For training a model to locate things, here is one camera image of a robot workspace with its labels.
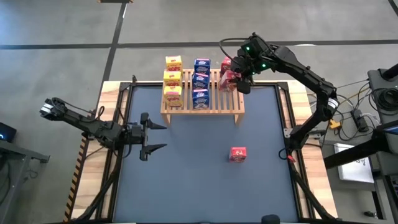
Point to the grey metal stand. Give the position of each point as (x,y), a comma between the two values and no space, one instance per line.
(15,174)

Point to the black device with blue light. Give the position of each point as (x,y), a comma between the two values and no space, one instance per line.
(6,132)

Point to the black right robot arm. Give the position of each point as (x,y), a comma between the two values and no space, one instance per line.
(304,73)

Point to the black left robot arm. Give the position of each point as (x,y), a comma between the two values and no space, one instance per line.
(93,127)

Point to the red cereal box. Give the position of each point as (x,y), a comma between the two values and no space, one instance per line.
(237,154)
(228,82)
(225,63)

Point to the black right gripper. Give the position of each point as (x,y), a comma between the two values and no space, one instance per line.
(256,56)

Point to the blue cereal box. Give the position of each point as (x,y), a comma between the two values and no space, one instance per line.
(200,81)
(200,99)
(202,66)

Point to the white paper sheet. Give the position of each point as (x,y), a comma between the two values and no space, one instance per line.
(354,171)

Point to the dark grey equipment desk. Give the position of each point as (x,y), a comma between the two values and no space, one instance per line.
(374,81)

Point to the wooden slatted shelf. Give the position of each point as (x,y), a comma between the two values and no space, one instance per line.
(217,111)

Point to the black power strip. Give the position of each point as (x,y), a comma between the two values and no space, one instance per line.
(360,119)

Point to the blue table mat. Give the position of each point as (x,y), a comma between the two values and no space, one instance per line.
(202,177)

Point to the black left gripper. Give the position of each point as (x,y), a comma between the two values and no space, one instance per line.
(136,133)

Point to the yellow Pops cereal box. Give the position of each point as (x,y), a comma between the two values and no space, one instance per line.
(173,63)
(172,78)
(173,96)

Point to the yellow black hazard tape strip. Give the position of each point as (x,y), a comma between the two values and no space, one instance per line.
(72,193)

